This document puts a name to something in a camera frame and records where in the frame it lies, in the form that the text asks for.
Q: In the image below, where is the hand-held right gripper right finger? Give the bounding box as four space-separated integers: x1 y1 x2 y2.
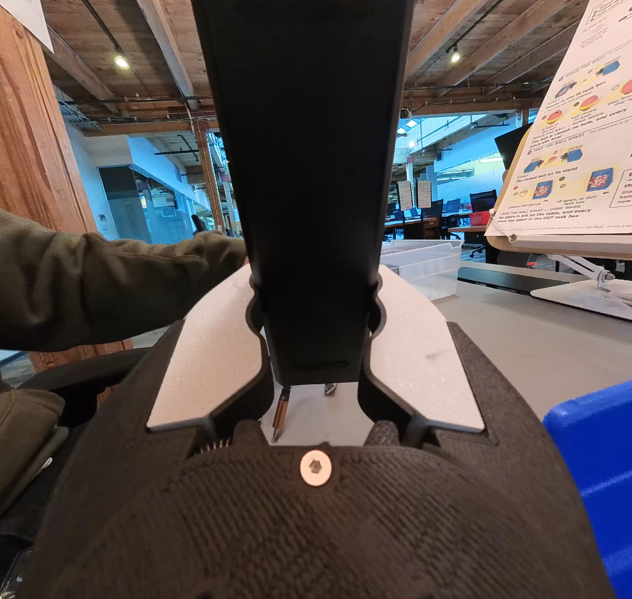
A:
359 264 487 434

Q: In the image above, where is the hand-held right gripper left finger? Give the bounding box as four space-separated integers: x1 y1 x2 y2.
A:
146 263 273 434

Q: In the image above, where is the copper screwdriver bit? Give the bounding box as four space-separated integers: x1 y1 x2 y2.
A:
271 387 292 445

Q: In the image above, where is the black rectangular bit case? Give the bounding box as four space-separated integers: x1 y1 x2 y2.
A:
184 0 419 387

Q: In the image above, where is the person's left forearm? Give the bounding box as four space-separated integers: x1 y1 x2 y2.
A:
0 209 248 354

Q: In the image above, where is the black desk chair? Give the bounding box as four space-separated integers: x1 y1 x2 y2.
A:
0 346 151 599

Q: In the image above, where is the clear plastic bin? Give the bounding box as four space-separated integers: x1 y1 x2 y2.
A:
379 239 464 302

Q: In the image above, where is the black flat panel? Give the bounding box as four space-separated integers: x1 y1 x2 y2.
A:
458 261 589 295

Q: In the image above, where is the wooden office table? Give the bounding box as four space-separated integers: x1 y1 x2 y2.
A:
384 216 441 240

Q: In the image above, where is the black office chair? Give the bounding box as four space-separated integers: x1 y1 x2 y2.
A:
442 197 462 240
419 199 444 240

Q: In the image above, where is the white tablet stand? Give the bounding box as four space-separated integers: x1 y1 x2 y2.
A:
530 254 632 321

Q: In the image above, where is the slim wooden pillar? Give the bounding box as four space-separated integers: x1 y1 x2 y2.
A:
194 120 226 233

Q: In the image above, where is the blue plastic bin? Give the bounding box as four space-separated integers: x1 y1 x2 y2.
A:
542 380 632 599

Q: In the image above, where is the black computer monitor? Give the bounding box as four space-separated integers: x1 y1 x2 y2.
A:
495 124 533 171

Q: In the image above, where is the printed instruction sheet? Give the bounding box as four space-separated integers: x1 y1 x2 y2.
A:
485 0 632 238

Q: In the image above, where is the white paper notice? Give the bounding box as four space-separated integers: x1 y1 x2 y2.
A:
0 0 55 54

